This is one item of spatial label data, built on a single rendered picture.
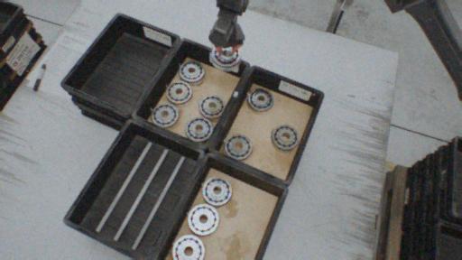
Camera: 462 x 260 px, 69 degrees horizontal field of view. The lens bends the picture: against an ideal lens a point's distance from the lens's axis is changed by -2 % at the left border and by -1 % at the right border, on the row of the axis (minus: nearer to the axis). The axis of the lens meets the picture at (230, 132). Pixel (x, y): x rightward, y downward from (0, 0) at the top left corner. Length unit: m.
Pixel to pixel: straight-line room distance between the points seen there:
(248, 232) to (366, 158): 0.62
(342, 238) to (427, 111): 1.55
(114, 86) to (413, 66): 2.20
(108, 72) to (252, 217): 0.81
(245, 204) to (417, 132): 1.66
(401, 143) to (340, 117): 1.00
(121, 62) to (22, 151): 0.53
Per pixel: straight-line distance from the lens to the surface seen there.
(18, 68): 2.28
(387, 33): 3.01
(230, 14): 1.01
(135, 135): 1.31
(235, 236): 1.17
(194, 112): 1.32
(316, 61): 1.69
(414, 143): 2.55
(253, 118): 1.32
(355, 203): 1.44
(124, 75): 1.45
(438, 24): 0.79
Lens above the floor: 1.99
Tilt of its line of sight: 65 degrees down
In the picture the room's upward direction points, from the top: 7 degrees clockwise
